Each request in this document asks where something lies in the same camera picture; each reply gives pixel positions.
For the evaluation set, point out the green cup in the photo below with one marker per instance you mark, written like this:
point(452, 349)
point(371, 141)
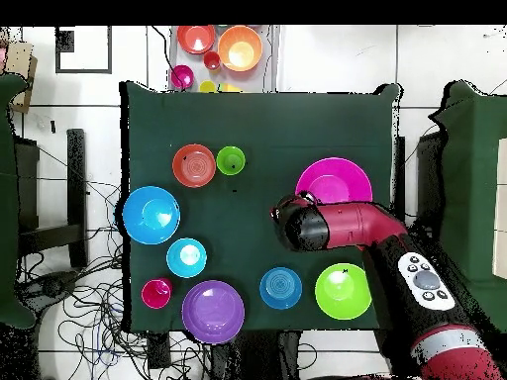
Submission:
point(230, 160)

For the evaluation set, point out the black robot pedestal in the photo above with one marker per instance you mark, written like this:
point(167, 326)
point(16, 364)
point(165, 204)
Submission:
point(257, 356)

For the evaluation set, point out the black square frame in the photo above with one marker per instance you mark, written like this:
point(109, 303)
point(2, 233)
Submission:
point(84, 71)

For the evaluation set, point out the dark green table cloth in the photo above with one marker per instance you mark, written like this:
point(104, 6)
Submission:
point(257, 126)
point(471, 178)
point(8, 198)

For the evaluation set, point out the large pink bowl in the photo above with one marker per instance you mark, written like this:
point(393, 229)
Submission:
point(334, 178)

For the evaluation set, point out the red-orange bowl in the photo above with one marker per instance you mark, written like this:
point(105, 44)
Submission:
point(196, 38)

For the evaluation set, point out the yellow cup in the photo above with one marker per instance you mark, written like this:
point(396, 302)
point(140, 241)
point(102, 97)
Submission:
point(207, 87)

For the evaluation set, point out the grey tray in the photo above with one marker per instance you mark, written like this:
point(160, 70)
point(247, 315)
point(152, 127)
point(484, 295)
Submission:
point(269, 79)

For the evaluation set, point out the lime green bowl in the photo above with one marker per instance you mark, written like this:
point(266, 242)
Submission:
point(340, 293)

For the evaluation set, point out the purple bowl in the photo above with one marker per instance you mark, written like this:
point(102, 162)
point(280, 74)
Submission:
point(213, 312)

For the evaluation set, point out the small red cup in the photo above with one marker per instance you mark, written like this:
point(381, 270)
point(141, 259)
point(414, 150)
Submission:
point(212, 60)

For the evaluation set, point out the large blue bowl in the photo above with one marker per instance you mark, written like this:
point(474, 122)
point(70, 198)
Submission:
point(151, 215)

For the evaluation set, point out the light orange bowl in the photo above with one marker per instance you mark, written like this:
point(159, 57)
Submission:
point(239, 49)

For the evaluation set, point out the blue straight-sided bowl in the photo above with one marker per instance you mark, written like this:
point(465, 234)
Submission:
point(280, 288)

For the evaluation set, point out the black bench frame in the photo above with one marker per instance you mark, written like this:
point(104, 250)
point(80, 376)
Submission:
point(76, 178)

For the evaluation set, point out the magenta cup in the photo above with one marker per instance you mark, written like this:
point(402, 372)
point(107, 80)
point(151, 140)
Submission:
point(182, 77)

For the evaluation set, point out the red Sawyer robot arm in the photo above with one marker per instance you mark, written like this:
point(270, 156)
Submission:
point(356, 225)

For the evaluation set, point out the cardboard box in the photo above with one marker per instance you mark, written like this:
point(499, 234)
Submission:
point(20, 63)

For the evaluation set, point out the small cyan ribbed bowl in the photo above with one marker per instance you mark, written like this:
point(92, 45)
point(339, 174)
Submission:
point(186, 257)

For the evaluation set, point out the crimson cup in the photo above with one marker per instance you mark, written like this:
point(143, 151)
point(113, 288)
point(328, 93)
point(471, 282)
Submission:
point(156, 293)

